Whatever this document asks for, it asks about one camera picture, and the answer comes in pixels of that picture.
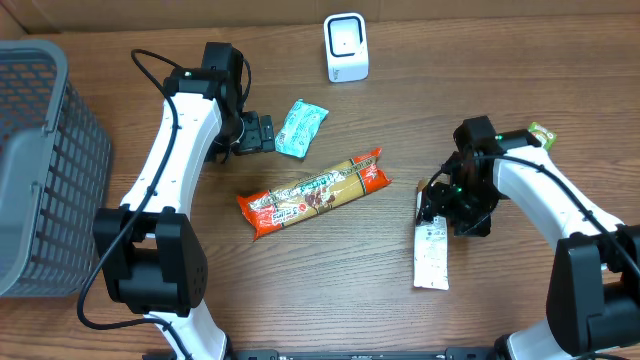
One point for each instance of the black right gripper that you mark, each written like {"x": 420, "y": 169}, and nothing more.
{"x": 438, "y": 203}

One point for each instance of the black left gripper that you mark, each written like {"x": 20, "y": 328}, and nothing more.
{"x": 257, "y": 133}

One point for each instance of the teal tissue packet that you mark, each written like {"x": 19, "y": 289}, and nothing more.
{"x": 300, "y": 127}

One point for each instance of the white cream tube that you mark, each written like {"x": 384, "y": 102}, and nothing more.
{"x": 430, "y": 247}

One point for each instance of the red spaghetti packet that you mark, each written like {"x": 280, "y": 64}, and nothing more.
{"x": 299, "y": 200}

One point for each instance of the green snack carton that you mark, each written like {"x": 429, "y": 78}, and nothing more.
{"x": 546, "y": 137}

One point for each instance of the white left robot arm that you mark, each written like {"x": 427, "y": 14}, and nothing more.
{"x": 150, "y": 256}

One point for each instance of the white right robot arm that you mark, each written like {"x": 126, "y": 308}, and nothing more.
{"x": 592, "y": 305}

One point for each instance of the white barcode scanner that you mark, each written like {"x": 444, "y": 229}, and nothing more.
{"x": 346, "y": 47}

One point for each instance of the grey plastic shopping basket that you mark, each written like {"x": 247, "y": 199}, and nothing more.
{"x": 55, "y": 164}

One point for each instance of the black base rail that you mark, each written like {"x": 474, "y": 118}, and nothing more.
{"x": 451, "y": 353}

